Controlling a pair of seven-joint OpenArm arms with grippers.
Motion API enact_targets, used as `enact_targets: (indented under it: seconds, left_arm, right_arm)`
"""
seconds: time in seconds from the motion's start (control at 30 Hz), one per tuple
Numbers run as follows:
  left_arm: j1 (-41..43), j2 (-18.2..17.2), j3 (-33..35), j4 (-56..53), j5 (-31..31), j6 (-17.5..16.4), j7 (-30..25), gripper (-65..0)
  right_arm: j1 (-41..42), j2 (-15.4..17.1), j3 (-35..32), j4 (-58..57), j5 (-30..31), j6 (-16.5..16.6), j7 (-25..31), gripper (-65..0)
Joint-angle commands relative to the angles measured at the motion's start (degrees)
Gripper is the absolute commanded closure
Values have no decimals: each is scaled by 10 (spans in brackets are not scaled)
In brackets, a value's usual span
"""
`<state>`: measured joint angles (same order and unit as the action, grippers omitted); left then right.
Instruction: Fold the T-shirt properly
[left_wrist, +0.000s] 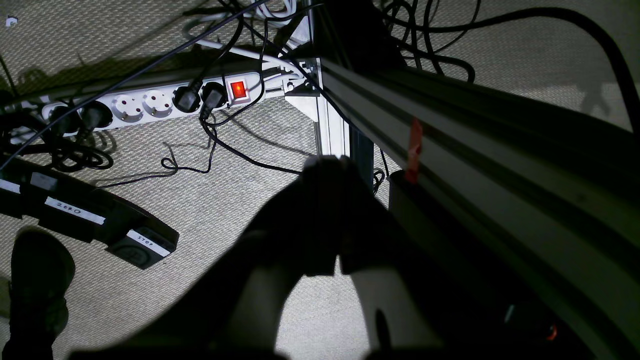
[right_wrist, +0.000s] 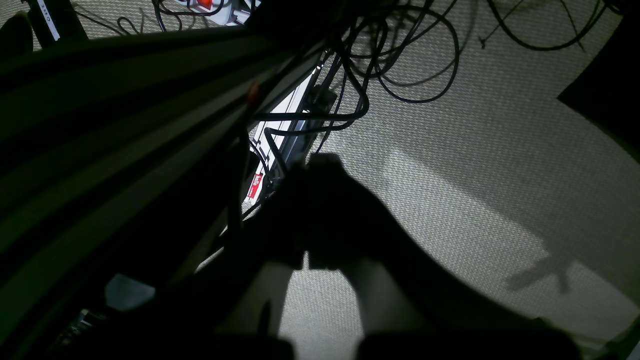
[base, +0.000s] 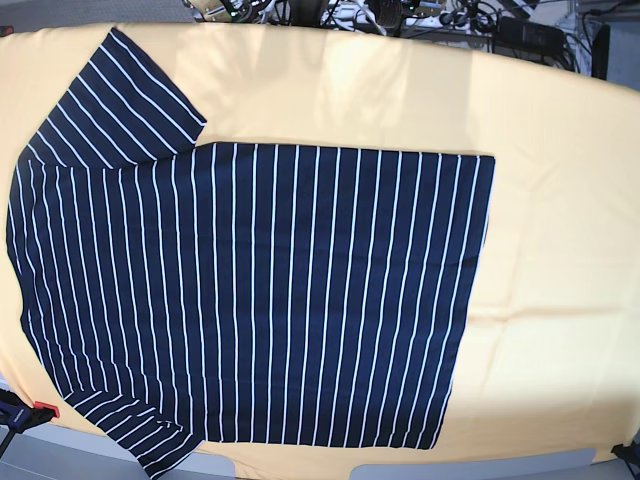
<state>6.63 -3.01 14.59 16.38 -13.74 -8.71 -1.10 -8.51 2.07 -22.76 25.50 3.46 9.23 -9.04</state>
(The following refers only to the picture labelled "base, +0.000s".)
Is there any navy white striped T-shirt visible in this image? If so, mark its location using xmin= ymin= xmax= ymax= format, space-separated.
xmin=6 ymin=29 xmax=495 ymax=479

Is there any white power strip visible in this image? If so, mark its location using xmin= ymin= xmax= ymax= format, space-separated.
xmin=321 ymin=1 xmax=480 ymax=35

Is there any yellow table cloth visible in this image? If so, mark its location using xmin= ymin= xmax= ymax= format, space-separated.
xmin=1 ymin=24 xmax=639 ymax=479

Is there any black power adapter box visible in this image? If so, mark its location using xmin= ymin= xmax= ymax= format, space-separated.
xmin=493 ymin=17 xmax=565 ymax=56

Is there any red black clamp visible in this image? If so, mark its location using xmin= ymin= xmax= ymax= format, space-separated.
xmin=1 ymin=389 xmax=59 ymax=455

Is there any black corner clamp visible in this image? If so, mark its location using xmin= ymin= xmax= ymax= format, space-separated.
xmin=611 ymin=441 xmax=640 ymax=480

